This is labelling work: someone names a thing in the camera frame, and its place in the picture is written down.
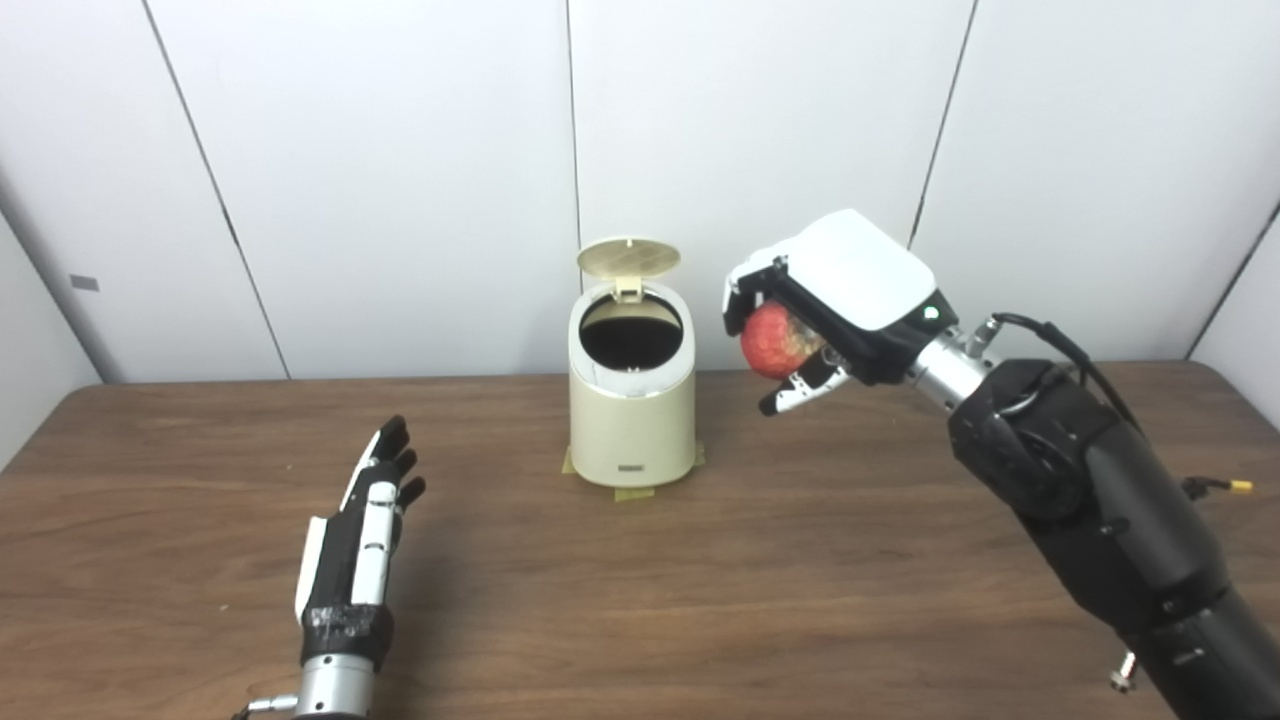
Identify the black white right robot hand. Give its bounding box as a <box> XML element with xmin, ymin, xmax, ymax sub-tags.
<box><xmin>722</xmin><ymin>209</ymin><xmax>956</xmax><ymax>417</ymax></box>

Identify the red apple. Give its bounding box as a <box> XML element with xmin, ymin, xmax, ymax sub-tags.
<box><xmin>740</xmin><ymin>303</ymin><xmax>826</xmax><ymax>380</ymax></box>

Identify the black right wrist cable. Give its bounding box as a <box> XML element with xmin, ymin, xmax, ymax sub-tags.
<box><xmin>965</xmin><ymin>312</ymin><xmax>1146</xmax><ymax>436</ymax></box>

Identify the cream round bin lid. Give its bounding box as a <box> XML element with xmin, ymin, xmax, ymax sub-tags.
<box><xmin>577</xmin><ymin>237</ymin><xmax>682</xmax><ymax>301</ymax></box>

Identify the cream-colored round bin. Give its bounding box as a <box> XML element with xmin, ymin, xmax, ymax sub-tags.
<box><xmin>568</xmin><ymin>280</ymin><xmax>698</xmax><ymax>489</ymax></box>

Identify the yellow cable connector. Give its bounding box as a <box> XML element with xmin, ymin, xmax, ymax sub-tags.
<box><xmin>1180</xmin><ymin>476</ymin><xmax>1255</xmax><ymax>501</ymax></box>

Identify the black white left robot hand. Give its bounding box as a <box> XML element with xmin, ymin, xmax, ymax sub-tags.
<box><xmin>294</xmin><ymin>415</ymin><xmax>427</xmax><ymax>671</ymax></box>

